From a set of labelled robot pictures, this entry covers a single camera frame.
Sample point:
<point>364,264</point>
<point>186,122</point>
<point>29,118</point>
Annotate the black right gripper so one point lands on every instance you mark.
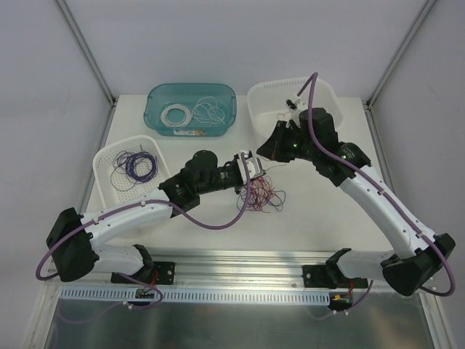
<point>277,142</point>

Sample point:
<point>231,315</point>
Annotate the white slotted cable duct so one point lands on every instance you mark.
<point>224,296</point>

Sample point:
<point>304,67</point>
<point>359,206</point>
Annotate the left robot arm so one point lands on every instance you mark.
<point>78,243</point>

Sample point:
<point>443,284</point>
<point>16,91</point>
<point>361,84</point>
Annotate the teal plastic bin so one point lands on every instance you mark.
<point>190,109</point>

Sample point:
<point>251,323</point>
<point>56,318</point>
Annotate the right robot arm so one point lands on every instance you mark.
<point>417,251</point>

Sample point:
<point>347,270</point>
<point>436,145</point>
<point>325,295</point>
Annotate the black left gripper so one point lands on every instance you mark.
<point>239,174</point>

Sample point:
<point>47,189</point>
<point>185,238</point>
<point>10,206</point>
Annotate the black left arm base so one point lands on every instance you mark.
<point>162,273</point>

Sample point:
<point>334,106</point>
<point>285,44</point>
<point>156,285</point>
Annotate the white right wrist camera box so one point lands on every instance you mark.
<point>295,107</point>

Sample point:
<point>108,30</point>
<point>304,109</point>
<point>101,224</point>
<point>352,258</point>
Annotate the aluminium frame rail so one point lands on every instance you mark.
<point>206,267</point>

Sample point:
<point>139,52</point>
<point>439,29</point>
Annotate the white perforated tray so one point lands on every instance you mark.
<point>130,170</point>

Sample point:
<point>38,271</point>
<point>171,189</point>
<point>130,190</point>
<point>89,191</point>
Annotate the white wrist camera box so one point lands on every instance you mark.
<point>295,107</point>
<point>249,166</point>

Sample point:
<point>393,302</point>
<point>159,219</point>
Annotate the white tub basket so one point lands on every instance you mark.
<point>267,103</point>

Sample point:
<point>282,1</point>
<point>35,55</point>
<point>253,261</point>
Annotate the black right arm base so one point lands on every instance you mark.
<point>329,276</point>

